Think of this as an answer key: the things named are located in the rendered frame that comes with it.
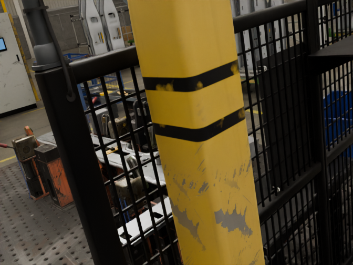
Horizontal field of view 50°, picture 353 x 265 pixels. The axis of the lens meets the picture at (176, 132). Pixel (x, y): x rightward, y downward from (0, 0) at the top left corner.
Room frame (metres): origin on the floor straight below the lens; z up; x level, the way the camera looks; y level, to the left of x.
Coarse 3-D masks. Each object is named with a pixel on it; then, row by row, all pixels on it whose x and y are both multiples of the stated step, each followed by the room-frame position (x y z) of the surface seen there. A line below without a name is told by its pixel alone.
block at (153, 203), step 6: (156, 204) 1.10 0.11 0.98; (156, 216) 1.06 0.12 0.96; (162, 216) 1.07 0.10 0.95; (162, 228) 1.07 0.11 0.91; (162, 234) 1.06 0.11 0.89; (162, 240) 1.07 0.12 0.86; (168, 240) 1.08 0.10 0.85; (162, 246) 1.08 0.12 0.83; (168, 252) 1.07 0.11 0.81; (168, 258) 1.06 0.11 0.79; (168, 264) 1.07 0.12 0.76; (174, 264) 1.08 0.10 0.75
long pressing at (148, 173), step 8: (40, 136) 2.13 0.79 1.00; (48, 136) 2.10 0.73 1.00; (96, 136) 1.90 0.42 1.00; (96, 144) 1.79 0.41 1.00; (112, 144) 1.73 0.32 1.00; (128, 144) 1.68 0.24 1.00; (96, 152) 1.66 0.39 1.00; (112, 152) 1.62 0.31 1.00; (128, 152) 1.58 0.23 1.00; (104, 160) 1.55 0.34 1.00; (112, 160) 1.52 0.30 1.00; (120, 160) 1.50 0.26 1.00; (120, 168) 1.44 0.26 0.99; (128, 168) 1.40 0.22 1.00; (144, 168) 1.37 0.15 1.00; (152, 168) 1.35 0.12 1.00; (160, 168) 1.34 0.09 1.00; (144, 176) 1.30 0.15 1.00; (152, 176) 1.28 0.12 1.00; (160, 176) 1.27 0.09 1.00; (160, 184) 1.21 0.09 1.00
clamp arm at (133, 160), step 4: (132, 156) 1.22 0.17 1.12; (128, 160) 1.22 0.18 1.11; (132, 160) 1.21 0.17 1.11; (136, 160) 1.21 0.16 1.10; (128, 164) 1.23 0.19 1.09; (132, 164) 1.20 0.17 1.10; (136, 164) 1.21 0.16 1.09; (132, 172) 1.23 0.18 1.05; (136, 172) 1.21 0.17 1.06; (136, 176) 1.23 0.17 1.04
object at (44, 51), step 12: (24, 0) 0.44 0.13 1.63; (36, 0) 0.45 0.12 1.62; (24, 12) 0.44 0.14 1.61; (36, 12) 0.44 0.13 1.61; (36, 24) 0.44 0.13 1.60; (48, 24) 0.44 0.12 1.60; (36, 36) 0.44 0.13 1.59; (48, 36) 0.45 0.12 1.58; (36, 48) 0.44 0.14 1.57; (48, 48) 0.44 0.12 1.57; (60, 48) 0.44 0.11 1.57; (36, 60) 0.45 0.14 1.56; (48, 60) 0.44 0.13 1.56; (60, 60) 0.44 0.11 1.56; (72, 96) 0.45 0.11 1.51
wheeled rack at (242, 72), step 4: (284, 0) 5.02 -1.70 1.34; (324, 8) 5.55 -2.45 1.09; (324, 12) 5.55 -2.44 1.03; (324, 16) 5.55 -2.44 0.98; (300, 20) 5.86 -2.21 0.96; (324, 20) 5.55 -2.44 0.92; (324, 24) 5.56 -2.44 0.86; (292, 32) 5.06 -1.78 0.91; (296, 40) 5.92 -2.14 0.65; (244, 68) 6.24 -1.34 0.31; (256, 68) 6.20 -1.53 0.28; (240, 72) 6.17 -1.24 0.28; (244, 72) 6.11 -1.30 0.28; (248, 72) 5.85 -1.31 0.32; (252, 72) 5.98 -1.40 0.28; (256, 72) 5.91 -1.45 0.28; (240, 76) 5.86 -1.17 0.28; (244, 76) 5.80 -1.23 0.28; (248, 76) 5.74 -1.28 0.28; (252, 80) 5.53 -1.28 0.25
